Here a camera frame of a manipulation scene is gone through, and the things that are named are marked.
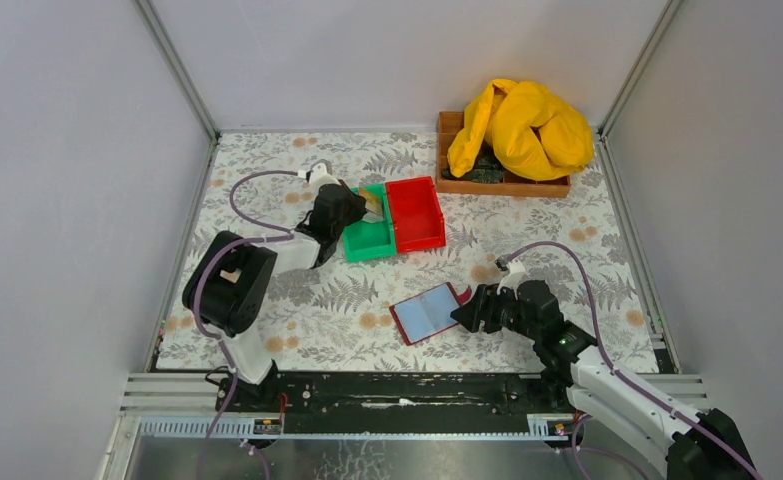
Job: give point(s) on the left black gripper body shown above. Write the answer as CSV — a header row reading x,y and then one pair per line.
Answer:
x,y
349,206

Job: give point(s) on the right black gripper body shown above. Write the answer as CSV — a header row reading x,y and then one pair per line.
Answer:
x,y
486,312

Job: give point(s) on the green plastic bin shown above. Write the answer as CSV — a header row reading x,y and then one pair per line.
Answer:
x,y
365,241

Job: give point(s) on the red leather card holder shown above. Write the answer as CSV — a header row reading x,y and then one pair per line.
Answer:
x,y
428,313

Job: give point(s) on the red plastic bin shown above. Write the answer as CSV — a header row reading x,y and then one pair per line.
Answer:
x,y
416,213

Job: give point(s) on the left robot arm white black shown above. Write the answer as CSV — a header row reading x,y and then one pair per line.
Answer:
x,y
226,291

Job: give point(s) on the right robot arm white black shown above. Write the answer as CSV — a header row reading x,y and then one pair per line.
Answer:
x,y
679,440

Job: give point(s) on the silver cards in green bin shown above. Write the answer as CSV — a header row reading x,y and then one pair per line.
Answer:
x,y
373,217

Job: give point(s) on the floral table mat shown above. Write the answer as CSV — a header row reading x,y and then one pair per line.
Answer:
x,y
337,317

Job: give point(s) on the wooden tray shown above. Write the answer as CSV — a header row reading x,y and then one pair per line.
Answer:
x,y
449,124

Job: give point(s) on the dark green item in tray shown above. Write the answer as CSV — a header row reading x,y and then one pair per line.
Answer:
x,y
487,169

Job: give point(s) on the yellow cloth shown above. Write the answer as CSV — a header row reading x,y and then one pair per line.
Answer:
x,y
532,132

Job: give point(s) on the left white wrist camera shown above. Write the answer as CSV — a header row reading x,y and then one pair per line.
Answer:
x,y
318,174

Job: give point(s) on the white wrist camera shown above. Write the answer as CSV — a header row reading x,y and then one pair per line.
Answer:
x,y
512,270
318,174

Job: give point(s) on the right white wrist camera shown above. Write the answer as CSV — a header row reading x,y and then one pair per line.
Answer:
x,y
512,270

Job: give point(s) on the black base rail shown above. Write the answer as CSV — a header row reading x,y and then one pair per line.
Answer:
x,y
317,403

